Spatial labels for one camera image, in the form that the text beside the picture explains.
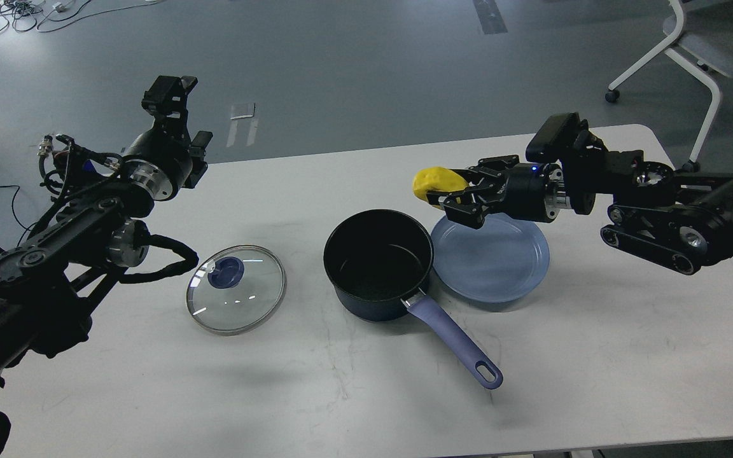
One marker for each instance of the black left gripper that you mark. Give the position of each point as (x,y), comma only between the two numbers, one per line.
(164,160)

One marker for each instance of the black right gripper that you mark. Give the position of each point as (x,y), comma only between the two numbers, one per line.
(495,186)

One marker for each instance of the glass pot lid blue knob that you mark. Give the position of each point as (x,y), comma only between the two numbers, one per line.
(236,290)

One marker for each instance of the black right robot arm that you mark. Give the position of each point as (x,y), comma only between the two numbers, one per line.
(681,219)

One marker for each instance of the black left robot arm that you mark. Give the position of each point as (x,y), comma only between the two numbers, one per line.
(94,237)

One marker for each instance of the blue round plate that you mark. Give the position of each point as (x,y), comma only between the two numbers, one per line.
(502,261)

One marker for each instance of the white office chair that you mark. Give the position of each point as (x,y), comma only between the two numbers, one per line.
(700,41)

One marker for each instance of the dark blue saucepan purple handle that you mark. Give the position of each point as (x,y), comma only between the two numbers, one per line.
(379,263)

